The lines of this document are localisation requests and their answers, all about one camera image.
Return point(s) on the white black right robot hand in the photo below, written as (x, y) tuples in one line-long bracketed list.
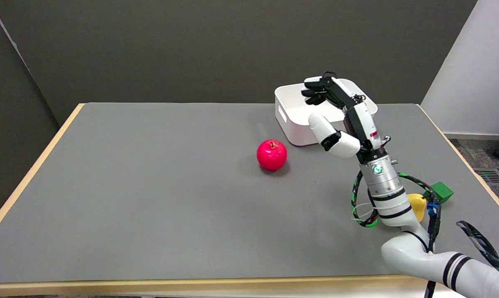
[(359, 120)]

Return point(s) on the yellow pear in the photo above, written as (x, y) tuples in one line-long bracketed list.
[(417, 205)]

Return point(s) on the white plastic bin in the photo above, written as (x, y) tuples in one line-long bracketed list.
[(303, 118)]

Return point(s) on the red apple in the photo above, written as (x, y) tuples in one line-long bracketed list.
[(271, 155)]

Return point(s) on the green block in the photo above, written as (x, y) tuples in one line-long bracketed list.
[(442, 192)]

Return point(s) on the floor vent grille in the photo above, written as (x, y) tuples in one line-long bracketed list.
[(490, 176)]

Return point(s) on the grey table mat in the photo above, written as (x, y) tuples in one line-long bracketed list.
[(191, 194)]

